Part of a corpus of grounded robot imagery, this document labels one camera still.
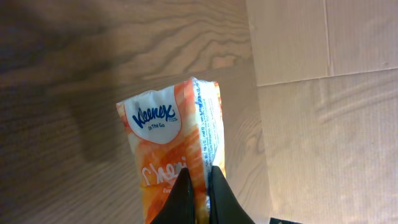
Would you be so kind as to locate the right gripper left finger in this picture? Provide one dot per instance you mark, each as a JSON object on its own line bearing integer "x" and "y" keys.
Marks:
{"x": 179, "y": 206}

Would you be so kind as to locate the orange and white snack packet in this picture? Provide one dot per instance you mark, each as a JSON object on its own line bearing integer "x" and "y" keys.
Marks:
{"x": 178, "y": 127}

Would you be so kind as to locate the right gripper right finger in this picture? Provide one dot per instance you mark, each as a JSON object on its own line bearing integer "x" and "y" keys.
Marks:
{"x": 224, "y": 207}

